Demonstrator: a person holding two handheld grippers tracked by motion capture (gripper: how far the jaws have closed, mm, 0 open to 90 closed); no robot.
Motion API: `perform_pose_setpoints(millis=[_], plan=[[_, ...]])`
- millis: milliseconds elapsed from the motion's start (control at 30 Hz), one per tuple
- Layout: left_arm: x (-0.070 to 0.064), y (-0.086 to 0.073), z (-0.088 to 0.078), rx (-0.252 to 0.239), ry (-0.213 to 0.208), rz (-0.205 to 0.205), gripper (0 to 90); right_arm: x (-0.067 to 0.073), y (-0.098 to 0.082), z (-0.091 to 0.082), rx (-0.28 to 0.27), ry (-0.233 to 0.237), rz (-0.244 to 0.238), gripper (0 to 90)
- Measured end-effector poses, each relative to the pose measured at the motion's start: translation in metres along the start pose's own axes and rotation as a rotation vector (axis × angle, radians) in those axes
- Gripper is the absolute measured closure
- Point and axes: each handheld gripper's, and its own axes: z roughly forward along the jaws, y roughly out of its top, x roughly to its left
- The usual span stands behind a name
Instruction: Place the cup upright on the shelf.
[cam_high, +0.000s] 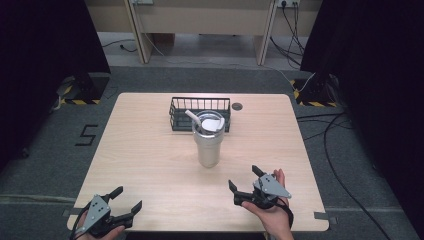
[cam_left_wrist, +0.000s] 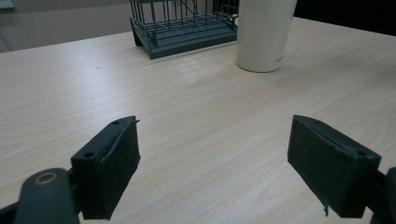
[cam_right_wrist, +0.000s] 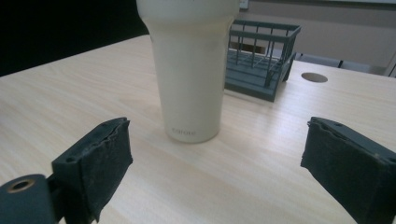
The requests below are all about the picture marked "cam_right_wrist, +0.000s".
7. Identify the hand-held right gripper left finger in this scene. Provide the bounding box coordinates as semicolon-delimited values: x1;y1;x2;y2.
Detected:
50;117;134;224

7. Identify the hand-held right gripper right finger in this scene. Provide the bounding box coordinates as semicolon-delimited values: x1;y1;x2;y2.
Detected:
300;116;396;224

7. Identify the cream white tumbler cup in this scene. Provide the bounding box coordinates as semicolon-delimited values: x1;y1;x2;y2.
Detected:
135;0;241;145

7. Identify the grey round cable grommet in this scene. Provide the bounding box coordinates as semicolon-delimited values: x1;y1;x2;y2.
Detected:
301;72;329;84

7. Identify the grey wire dish rack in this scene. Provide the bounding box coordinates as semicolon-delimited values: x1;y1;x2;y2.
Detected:
223;19;303;103

